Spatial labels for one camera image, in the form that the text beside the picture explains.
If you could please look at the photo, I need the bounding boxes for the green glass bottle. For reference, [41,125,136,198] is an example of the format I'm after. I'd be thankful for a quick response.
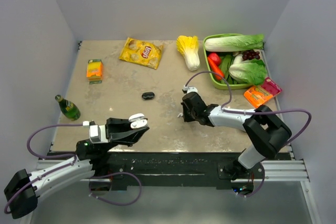
[55,94,81,121]

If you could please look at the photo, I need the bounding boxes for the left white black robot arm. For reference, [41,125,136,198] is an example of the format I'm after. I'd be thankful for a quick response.
[4,113,149,219]

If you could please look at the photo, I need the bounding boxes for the green lettuce head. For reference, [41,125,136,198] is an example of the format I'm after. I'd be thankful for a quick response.
[229,59,267,85]

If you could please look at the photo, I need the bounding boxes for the orange carrot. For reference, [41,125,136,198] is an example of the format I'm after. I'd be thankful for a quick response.
[207,57,225,81]

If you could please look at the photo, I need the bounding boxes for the white earbud charging case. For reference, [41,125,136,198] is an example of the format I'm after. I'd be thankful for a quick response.
[128,113,148,129]

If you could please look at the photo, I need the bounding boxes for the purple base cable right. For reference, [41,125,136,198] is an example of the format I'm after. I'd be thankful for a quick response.
[235,163,266,198]

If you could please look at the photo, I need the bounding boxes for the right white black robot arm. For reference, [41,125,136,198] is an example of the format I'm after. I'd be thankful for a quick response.
[181,91,292,180]

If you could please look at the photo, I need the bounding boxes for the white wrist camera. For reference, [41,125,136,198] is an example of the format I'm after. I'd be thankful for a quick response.
[182,86,198,94]
[82,121,108,144]

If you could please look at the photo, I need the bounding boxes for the yellow Lays chips bag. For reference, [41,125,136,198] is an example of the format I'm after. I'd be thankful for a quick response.
[119,37,164,69]

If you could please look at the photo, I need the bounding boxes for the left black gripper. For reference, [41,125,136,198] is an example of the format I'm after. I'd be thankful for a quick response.
[100,117,150,153]

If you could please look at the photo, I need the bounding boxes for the black base mount frame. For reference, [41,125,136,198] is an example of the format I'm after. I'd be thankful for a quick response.
[46,151,292,192]

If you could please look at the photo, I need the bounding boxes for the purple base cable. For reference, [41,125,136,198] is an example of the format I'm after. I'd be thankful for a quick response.
[235,163,266,198]
[88,169,143,205]

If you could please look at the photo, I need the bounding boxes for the green plastic basket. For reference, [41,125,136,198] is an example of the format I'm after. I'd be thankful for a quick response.
[202,33,268,90]

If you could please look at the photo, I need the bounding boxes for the red pepper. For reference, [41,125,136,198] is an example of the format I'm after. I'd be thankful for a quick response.
[208,52,222,66]

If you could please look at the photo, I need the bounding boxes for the long green white cabbage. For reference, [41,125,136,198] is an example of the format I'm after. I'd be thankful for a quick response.
[204,34,265,52]

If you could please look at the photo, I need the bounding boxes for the black earbud charging case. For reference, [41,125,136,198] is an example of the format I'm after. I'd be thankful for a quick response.
[141,92,155,100]

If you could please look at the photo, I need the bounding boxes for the dark green spinach leaves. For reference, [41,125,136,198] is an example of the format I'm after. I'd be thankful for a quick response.
[219,54,243,84]

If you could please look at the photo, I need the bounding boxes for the yellow napa cabbage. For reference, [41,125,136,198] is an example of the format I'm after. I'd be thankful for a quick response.
[176,35,200,71]

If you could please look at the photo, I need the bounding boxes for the orange pink snack packet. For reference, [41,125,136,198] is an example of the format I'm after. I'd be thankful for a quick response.
[244,77,282,108]

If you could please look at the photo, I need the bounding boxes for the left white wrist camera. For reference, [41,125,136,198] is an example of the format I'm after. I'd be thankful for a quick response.
[82,121,108,144]

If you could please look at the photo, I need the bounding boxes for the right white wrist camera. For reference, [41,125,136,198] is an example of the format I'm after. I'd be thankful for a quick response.
[182,86,198,94]

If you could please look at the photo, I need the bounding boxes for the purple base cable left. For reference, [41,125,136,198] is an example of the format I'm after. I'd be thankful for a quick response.
[88,169,143,205]

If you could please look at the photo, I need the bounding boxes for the dark purple grapes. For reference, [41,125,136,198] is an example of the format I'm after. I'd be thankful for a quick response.
[242,49,260,61]

